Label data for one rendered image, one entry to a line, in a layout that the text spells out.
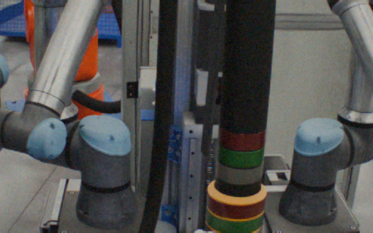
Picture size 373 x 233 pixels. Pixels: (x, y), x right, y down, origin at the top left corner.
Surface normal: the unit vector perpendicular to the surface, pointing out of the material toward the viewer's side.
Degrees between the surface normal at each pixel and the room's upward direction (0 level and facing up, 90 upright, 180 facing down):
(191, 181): 90
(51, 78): 53
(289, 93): 90
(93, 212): 72
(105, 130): 8
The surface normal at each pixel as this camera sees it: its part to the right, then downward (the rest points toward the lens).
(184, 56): 0.07, 0.36
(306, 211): -0.33, 0.02
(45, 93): 0.17, -0.29
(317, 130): -0.07, -0.91
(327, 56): 0.33, 0.35
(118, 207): 0.50, 0.03
